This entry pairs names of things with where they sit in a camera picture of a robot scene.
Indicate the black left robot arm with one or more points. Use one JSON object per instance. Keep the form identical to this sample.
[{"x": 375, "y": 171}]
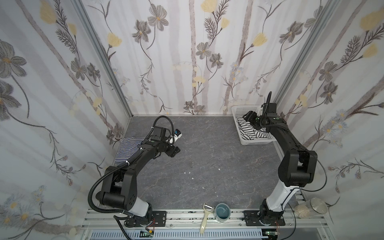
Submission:
[{"x": 119, "y": 185}]

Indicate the blue white striped tank top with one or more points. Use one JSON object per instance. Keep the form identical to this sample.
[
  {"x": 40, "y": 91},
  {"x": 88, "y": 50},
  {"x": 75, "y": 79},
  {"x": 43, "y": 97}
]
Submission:
[{"x": 127, "y": 149}]

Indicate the aluminium mounting rail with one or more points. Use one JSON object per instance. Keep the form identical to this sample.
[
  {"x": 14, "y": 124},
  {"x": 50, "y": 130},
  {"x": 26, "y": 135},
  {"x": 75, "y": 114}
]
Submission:
[{"x": 185, "y": 225}]

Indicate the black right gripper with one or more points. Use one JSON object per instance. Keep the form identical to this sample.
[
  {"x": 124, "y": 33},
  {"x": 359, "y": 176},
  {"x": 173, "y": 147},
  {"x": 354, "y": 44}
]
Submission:
[{"x": 250, "y": 117}]

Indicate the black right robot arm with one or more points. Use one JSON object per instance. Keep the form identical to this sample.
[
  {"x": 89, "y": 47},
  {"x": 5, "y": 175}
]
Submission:
[{"x": 296, "y": 170}]

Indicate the cream handled peeler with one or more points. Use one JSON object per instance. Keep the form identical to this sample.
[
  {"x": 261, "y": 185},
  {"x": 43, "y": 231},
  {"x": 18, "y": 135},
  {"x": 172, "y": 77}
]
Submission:
[{"x": 207, "y": 211}]

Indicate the white plastic laundry basket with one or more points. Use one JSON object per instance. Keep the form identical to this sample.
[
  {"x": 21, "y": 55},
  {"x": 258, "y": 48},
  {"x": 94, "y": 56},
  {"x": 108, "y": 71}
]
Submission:
[{"x": 239, "y": 111}]

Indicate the black white striped tank top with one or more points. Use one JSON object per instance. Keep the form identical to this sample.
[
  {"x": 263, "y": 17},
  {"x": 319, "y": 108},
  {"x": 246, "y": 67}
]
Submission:
[{"x": 247, "y": 132}]

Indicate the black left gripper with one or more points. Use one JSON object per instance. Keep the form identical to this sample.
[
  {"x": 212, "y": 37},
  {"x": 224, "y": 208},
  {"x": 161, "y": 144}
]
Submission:
[{"x": 173, "y": 150}]

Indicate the teal ceramic cup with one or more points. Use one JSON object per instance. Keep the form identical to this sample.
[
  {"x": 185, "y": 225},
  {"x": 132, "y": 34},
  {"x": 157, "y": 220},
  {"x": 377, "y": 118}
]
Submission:
[{"x": 222, "y": 212}]

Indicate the clear glass jar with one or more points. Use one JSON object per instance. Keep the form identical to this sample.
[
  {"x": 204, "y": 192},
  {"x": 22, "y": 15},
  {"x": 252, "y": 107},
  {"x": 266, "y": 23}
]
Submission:
[{"x": 311, "y": 208}]

